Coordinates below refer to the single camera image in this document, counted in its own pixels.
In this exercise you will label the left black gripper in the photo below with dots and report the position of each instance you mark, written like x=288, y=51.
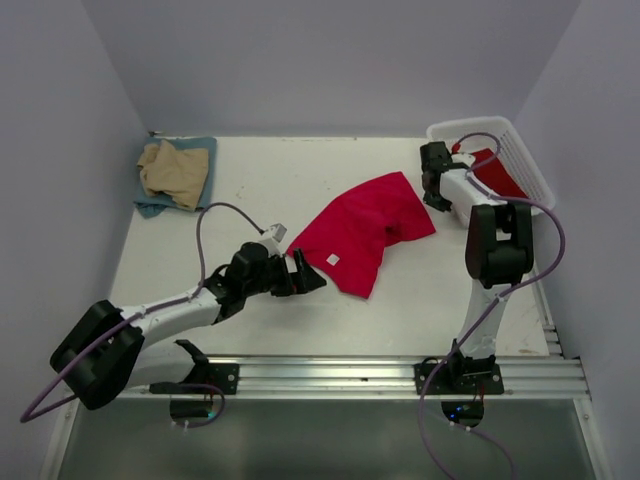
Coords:
x=307, y=278

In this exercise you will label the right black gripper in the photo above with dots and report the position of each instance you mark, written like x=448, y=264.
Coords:
x=443, y=205

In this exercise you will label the bright red t shirt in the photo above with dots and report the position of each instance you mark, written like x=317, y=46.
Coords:
x=347, y=239

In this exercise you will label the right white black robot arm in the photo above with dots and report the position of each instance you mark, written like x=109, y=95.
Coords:
x=498, y=254

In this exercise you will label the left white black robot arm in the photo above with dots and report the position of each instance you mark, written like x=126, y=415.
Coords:
x=114, y=348

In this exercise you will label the dark red folded shirt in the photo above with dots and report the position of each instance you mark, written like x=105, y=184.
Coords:
x=494, y=175

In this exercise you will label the white plastic basket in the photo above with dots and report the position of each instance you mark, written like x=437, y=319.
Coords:
x=514, y=155

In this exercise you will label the blue folded shirt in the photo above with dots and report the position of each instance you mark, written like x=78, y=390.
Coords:
x=150, y=207

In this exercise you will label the beige crumpled shirt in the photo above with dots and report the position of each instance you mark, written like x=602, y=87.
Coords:
x=180, y=174

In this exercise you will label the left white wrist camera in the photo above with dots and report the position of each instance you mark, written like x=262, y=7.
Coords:
x=272, y=237

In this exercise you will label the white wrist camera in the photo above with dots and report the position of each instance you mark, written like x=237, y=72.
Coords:
x=464, y=160
x=272, y=237

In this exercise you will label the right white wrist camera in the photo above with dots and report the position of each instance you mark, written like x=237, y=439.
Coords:
x=464, y=160

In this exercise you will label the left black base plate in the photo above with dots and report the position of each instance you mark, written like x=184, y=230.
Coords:
x=224, y=376

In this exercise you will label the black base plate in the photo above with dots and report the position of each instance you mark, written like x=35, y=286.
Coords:
x=445, y=383
x=224, y=376

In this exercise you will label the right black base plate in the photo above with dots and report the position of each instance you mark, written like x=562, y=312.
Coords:
x=445, y=383

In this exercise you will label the aluminium mounting rail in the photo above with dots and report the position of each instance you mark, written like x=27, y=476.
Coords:
x=364, y=378

